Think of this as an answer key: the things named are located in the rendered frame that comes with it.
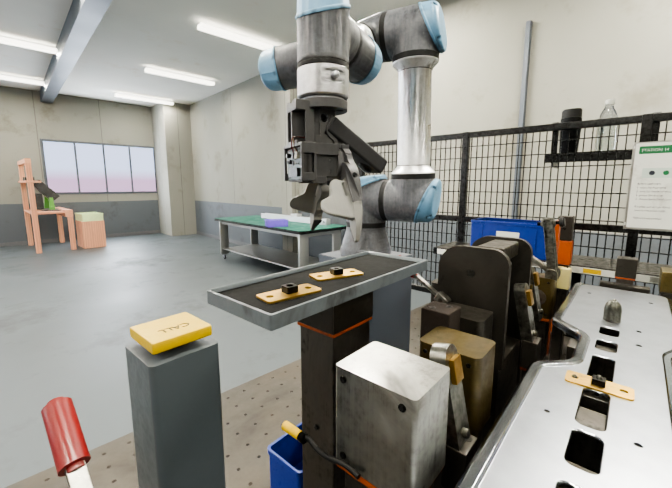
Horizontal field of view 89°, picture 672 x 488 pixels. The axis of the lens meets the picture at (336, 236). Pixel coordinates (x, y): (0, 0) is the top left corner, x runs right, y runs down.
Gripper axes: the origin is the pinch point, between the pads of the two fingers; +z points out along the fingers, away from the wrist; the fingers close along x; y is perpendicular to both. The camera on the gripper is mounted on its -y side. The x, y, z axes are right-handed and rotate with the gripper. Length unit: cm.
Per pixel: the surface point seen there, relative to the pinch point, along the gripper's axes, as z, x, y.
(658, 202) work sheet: -2, -5, -130
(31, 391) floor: 123, -222, 102
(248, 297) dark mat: 6.5, 4.2, 15.2
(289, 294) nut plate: 6.2, 6.4, 10.3
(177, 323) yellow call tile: 6.5, 9.1, 23.9
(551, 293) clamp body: 21, -5, -69
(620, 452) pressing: 22.5, 31.7, -20.2
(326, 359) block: 18.1, 3.9, 3.7
